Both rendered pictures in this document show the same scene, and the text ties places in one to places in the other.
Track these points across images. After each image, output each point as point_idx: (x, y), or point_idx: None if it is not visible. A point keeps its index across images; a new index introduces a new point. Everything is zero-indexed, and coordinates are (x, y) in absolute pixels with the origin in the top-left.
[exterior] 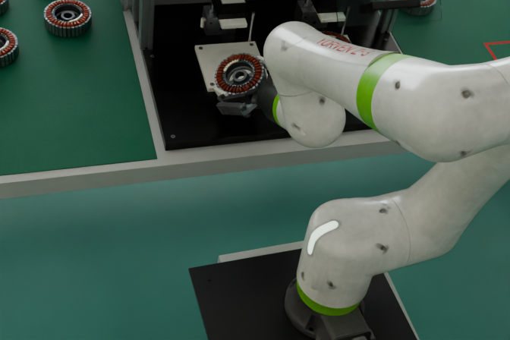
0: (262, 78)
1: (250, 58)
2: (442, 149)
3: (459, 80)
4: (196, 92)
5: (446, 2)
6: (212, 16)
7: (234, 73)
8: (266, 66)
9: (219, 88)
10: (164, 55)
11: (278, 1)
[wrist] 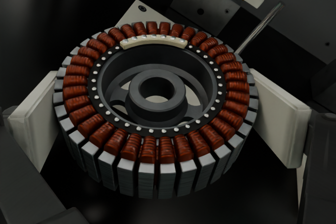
0: (225, 155)
1: (228, 63)
2: None
3: None
4: (45, 65)
5: None
6: None
7: (144, 74)
8: (263, 119)
9: (57, 83)
10: None
11: (297, 48)
